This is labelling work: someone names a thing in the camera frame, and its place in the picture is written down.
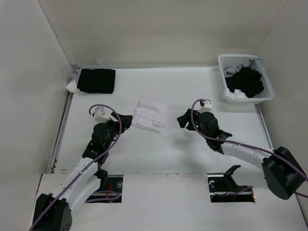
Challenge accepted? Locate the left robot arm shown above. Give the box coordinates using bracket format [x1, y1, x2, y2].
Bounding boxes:
[30, 112, 133, 231]

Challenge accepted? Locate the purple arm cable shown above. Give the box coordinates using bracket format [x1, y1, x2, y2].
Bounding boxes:
[28, 104, 125, 231]
[191, 98, 308, 200]

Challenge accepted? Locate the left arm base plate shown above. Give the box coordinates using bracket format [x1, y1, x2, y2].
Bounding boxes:
[86, 175, 123, 204]

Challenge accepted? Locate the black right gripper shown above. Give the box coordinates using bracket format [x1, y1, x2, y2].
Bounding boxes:
[177, 108, 209, 140]

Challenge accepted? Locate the folded grey tank top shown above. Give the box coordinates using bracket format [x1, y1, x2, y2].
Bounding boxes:
[69, 60, 108, 83]

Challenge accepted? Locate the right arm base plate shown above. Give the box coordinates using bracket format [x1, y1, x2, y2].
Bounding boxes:
[207, 174, 255, 203]

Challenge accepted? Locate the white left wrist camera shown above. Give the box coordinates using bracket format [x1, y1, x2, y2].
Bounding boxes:
[92, 106, 109, 123]

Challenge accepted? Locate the crumpled white tank top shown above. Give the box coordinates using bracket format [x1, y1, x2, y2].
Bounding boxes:
[223, 88, 248, 100]

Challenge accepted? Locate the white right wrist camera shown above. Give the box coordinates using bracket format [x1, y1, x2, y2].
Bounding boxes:
[198, 99, 213, 113]

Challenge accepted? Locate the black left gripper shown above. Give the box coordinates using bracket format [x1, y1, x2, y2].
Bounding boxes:
[101, 112, 132, 149]

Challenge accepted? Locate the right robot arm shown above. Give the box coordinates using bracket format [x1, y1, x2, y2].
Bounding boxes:
[177, 109, 308, 200]

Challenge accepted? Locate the crumpled black tank top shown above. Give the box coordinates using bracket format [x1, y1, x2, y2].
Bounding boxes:
[225, 67, 264, 98]

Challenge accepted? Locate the folded black tank top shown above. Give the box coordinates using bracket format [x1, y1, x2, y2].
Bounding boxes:
[77, 69, 116, 94]

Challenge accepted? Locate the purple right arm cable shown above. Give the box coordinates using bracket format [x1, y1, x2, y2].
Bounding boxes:
[191, 98, 308, 200]

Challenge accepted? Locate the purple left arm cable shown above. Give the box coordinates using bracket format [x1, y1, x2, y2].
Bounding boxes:
[28, 104, 125, 231]

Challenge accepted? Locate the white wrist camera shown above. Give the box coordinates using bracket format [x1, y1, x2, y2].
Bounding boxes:
[92, 106, 109, 123]
[198, 99, 213, 113]

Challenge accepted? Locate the light pink tank top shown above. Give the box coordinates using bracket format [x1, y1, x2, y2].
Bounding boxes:
[132, 100, 169, 134]

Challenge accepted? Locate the left aluminium table rail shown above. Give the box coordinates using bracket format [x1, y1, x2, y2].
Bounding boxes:
[46, 92, 74, 174]

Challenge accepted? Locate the crumpled grey tank top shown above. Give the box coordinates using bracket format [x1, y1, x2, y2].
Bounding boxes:
[223, 58, 261, 77]

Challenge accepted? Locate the folded white tank top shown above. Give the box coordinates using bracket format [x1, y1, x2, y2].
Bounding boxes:
[65, 79, 80, 93]

